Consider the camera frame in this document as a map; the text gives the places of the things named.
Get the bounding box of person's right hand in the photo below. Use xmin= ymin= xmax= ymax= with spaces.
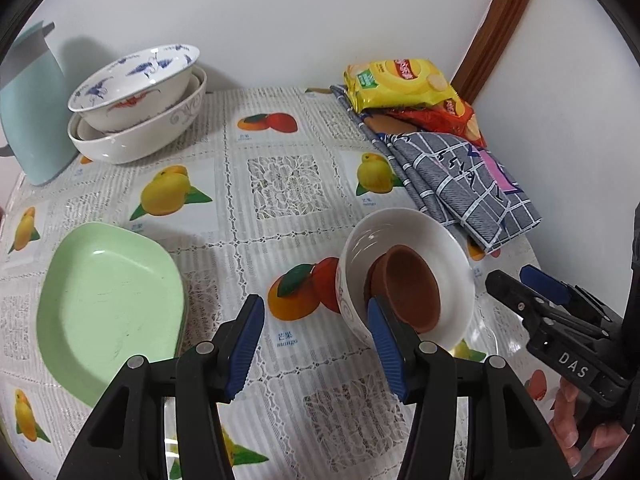
xmin=548 ymin=375 xmax=626 ymax=478

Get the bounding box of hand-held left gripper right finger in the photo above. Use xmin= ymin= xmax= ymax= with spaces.
xmin=366 ymin=296 xmax=573 ymax=480

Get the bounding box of brown snack packet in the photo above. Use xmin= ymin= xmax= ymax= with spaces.
xmin=362 ymin=110 xmax=426 ymax=136

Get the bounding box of blue crane print bowl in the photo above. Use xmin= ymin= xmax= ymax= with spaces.
xmin=67 ymin=44 xmax=201 ymax=133

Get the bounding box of light blue thermos jug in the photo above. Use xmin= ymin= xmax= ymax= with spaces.
xmin=0 ymin=21 xmax=81 ymax=187

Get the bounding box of large grey scroll pattern bowl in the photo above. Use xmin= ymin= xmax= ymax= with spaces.
xmin=67 ymin=77 xmax=208 ymax=165

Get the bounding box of plain white nested bowl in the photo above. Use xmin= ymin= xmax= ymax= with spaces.
xmin=75 ymin=65 xmax=207 ymax=141

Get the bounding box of brown wooden door frame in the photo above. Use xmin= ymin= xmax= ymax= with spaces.
xmin=452 ymin=0 xmax=546 ymax=106

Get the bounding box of red chips bag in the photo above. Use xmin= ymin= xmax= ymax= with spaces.
xmin=385 ymin=97 xmax=488 ymax=150

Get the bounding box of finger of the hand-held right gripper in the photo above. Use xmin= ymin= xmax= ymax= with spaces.
xmin=485 ymin=269 xmax=601 ymax=341
xmin=520 ymin=265 xmax=616 ymax=328

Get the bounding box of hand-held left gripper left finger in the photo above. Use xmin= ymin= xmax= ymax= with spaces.
xmin=56 ymin=294 xmax=266 ymax=480

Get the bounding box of green square plate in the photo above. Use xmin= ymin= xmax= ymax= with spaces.
xmin=36 ymin=222 xmax=190 ymax=408

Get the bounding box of grey checked cloth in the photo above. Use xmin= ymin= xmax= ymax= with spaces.
xmin=330 ymin=84 xmax=543 ymax=256

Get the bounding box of fruit print tablecloth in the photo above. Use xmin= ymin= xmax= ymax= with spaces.
xmin=0 ymin=86 xmax=556 ymax=480

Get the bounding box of yellow chips bag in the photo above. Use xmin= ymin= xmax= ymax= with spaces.
xmin=342 ymin=57 xmax=461 ymax=113

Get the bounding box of small brown bowl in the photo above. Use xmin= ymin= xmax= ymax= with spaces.
xmin=372 ymin=245 xmax=443 ymax=333
xmin=364 ymin=255 xmax=386 ymax=311

